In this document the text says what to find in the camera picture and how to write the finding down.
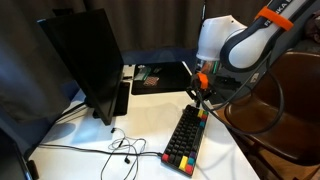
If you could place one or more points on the wide grey curtain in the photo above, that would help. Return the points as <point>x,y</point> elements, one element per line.
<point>160,23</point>

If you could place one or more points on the black keyboard with coloured keys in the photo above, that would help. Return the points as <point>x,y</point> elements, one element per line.
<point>186,140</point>

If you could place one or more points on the brown chair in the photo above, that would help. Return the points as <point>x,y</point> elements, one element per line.
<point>293,110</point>

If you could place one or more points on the red patterned coaster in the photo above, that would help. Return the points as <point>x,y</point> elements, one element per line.
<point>151,81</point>

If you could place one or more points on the black monitor with rectangular stand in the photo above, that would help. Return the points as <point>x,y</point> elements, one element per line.
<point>86,60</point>

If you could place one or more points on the black earphones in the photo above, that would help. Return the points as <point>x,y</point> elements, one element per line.
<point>124,148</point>

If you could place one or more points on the narrow grey curtain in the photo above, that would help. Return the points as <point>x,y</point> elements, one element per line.
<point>26,66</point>

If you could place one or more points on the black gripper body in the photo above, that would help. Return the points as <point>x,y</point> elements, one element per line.
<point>210,87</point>

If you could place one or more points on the green clear packet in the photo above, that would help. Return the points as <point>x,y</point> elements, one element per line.
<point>142,72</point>

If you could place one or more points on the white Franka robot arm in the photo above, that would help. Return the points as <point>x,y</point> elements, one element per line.
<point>246,43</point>

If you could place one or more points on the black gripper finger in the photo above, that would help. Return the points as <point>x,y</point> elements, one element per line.
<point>206,97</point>
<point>196,98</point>

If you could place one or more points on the black monitor with round stand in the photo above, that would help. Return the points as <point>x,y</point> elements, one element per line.
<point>10,160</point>

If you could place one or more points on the dark tray at back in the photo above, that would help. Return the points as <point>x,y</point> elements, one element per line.
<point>170,78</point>

